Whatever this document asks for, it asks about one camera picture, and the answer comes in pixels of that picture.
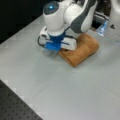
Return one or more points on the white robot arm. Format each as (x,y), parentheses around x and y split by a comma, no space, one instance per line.
(69,13)

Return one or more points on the brown terry cloth towel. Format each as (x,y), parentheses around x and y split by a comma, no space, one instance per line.
(86,46)

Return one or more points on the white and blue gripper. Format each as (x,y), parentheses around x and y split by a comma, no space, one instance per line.
(55,43)

